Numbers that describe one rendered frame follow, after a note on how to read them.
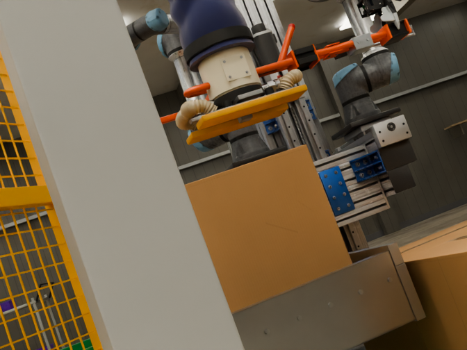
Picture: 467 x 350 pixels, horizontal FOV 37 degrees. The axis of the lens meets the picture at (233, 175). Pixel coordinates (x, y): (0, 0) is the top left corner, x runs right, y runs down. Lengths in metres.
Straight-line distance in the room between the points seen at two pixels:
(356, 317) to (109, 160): 1.04
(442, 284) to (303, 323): 0.38
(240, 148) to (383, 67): 0.67
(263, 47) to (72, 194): 2.03
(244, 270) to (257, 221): 0.14
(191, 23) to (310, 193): 0.64
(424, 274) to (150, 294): 1.13
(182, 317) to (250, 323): 0.81
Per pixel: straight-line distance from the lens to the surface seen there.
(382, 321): 1.84
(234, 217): 1.88
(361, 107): 2.79
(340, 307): 1.80
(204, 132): 2.18
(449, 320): 1.91
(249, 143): 2.61
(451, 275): 1.82
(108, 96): 0.94
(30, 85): 0.94
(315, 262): 1.94
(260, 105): 2.06
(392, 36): 2.40
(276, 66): 2.22
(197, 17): 2.16
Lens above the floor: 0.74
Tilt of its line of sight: 6 degrees up
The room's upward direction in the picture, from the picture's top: 21 degrees counter-clockwise
